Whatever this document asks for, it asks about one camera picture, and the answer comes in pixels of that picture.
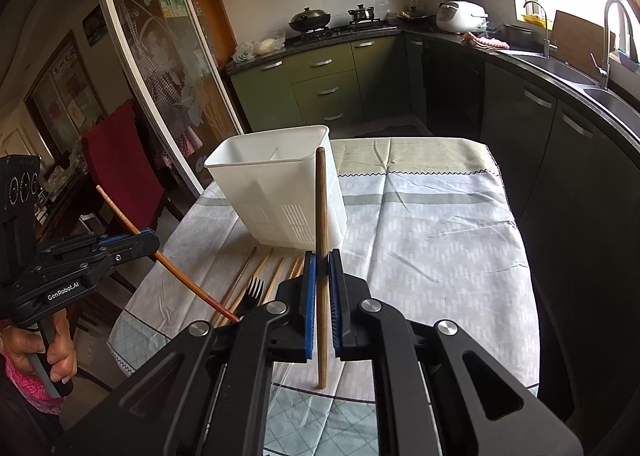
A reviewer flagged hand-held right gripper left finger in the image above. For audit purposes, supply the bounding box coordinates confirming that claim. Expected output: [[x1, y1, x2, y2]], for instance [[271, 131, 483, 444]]
[[55, 250, 317, 456]]

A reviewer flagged person's left forearm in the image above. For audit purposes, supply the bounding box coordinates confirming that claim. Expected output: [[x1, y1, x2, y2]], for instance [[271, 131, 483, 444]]
[[0, 350, 67, 418]]

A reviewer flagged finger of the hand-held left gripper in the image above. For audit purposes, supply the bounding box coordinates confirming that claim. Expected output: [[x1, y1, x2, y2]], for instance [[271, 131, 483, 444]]
[[30, 235, 161, 297], [37, 229, 154, 262]]

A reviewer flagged plastic bag with white food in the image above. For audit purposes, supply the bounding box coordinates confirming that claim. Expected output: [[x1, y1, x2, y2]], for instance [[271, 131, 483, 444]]
[[231, 35, 287, 65]]

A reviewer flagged pink cloth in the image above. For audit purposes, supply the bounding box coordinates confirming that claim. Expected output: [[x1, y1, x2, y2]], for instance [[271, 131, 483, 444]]
[[460, 32, 511, 52]]

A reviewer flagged person's left hand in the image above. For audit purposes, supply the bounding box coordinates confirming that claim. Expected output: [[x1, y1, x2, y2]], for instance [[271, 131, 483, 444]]
[[0, 309, 79, 385]]

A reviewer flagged steel cooking pot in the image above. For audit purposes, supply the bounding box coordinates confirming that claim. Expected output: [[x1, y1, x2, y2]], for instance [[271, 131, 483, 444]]
[[347, 3, 377, 25]]

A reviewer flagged wooden cutting board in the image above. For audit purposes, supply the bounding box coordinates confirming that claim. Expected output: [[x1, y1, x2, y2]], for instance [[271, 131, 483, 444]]
[[552, 10, 617, 80]]

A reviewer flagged flower print glass sliding door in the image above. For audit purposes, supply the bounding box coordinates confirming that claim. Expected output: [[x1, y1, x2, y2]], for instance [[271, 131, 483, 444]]
[[87, 0, 247, 198]]

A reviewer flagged blue green plastic basin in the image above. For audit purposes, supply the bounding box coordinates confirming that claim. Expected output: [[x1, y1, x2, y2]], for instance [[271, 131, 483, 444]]
[[615, 43, 640, 73]]

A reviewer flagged small steel faucet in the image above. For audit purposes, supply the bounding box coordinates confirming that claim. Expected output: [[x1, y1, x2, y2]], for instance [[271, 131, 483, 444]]
[[522, 0, 559, 58]]

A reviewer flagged white plastic utensil holder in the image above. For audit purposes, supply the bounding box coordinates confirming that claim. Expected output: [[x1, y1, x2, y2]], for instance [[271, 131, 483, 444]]
[[204, 125, 349, 251]]

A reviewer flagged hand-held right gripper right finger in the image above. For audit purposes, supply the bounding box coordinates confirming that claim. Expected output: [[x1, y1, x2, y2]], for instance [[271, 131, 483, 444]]
[[328, 249, 584, 456]]

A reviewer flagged red chair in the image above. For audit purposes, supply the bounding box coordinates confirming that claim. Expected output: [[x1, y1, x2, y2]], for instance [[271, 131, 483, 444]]
[[80, 99, 186, 287]]

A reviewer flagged black wok with lid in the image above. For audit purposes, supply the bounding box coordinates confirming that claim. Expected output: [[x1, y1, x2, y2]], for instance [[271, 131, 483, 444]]
[[287, 6, 333, 34]]

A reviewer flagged white rice cooker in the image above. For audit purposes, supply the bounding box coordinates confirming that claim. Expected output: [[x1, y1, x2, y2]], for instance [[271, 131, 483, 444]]
[[436, 0, 490, 35]]

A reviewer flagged yellow item on windowsill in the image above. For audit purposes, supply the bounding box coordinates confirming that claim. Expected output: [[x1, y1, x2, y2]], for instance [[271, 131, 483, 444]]
[[520, 12, 554, 30]]

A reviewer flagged pale patterned tablecloth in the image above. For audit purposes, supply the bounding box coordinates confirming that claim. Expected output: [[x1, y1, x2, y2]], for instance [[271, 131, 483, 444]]
[[107, 136, 542, 456]]

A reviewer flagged steel kitchen sink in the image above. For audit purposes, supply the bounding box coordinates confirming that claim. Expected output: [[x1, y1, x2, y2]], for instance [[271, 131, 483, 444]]
[[505, 50, 640, 120]]

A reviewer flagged black frying pan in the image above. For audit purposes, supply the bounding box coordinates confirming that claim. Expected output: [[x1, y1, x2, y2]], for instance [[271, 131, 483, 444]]
[[397, 10, 439, 24]]

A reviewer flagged dark metal basin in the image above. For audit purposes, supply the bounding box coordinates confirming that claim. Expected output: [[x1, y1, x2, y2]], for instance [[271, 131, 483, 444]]
[[500, 22, 536, 48]]

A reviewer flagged black fork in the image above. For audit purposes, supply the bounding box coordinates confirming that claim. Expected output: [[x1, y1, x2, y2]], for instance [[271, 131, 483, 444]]
[[239, 276, 266, 321]]

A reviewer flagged tall steel faucet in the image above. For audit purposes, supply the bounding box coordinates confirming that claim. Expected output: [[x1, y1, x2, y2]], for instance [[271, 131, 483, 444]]
[[595, 0, 636, 92]]

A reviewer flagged black gas stove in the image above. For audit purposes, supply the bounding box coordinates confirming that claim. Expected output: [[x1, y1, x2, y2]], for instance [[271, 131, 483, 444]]
[[287, 20, 401, 45]]

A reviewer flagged reddish brown chopstick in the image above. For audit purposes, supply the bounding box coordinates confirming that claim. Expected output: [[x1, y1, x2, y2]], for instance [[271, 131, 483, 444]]
[[95, 184, 242, 325]]

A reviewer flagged small dark wall picture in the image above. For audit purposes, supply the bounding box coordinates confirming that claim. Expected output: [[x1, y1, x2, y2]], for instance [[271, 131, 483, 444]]
[[82, 4, 106, 48]]

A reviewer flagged large framed wall picture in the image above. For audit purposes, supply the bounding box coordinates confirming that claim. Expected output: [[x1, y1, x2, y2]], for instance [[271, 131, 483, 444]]
[[24, 30, 107, 163]]

